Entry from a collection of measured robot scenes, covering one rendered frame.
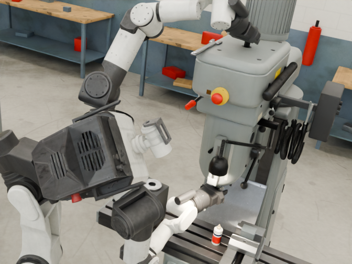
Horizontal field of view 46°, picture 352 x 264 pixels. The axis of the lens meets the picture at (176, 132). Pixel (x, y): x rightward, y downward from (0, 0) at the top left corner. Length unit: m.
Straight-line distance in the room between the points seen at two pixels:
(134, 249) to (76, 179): 0.35
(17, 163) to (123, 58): 0.50
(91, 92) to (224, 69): 0.45
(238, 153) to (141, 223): 0.53
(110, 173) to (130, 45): 0.45
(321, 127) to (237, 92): 0.54
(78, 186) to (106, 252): 2.06
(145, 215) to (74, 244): 2.06
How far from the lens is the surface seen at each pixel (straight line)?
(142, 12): 1.43
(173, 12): 1.43
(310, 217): 4.14
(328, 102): 1.82
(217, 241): 2.01
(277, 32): 1.77
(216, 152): 1.65
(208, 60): 1.44
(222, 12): 1.38
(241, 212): 2.25
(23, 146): 1.54
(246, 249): 1.90
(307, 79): 5.98
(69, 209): 3.72
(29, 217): 1.58
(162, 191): 1.98
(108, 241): 3.41
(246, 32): 1.51
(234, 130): 1.63
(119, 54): 1.43
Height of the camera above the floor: 2.27
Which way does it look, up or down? 26 degrees down
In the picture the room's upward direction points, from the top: 8 degrees clockwise
